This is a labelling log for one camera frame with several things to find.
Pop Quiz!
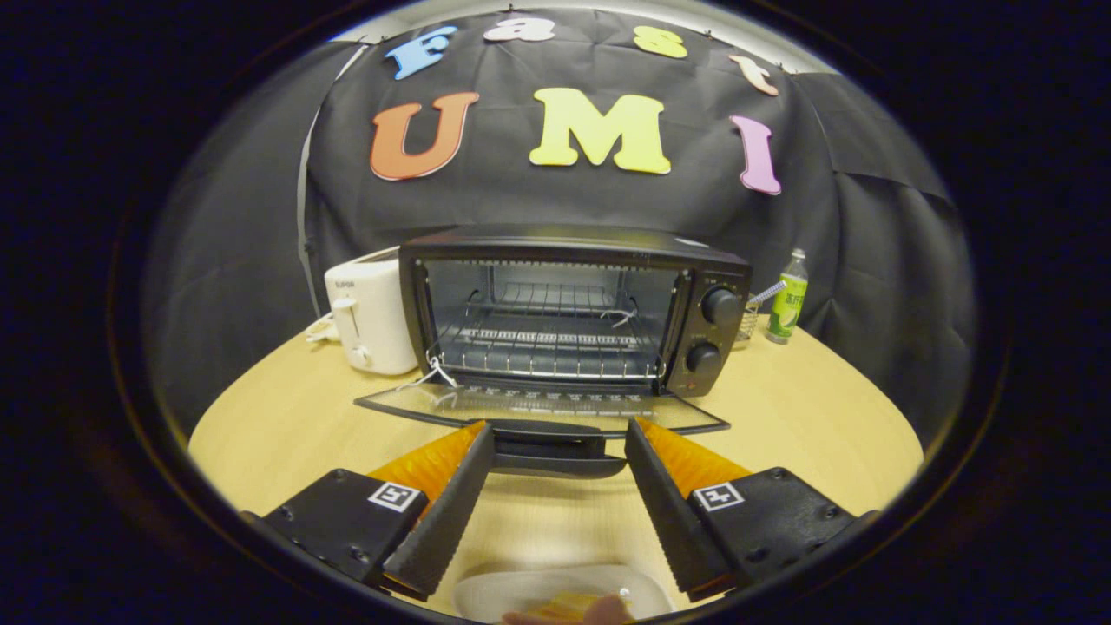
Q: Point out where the green drink bottle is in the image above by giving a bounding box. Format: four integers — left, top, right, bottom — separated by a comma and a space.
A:
766, 248, 810, 345

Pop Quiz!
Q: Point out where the white string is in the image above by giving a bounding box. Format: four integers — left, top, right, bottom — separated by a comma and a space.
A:
408, 356, 459, 391

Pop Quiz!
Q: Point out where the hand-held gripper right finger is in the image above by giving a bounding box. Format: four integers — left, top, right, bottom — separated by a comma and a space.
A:
625, 418, 878, 604

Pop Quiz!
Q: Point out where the white square plate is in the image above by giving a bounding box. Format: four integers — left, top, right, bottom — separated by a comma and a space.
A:
451, 564, 676, 622

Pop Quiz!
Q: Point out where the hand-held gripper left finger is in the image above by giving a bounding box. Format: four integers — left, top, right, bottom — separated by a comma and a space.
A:
241, 421, 496, 602

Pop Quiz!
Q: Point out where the white pop-up toaster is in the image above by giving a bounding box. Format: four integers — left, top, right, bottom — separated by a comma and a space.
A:
324, 247, 419, 376

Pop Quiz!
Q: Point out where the yellow bread roll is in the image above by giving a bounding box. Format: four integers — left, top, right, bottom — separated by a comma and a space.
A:
529, 592, 634, 622

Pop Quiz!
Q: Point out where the black toaster oven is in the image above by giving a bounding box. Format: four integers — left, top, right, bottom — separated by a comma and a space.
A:
354, 224, 754, 480

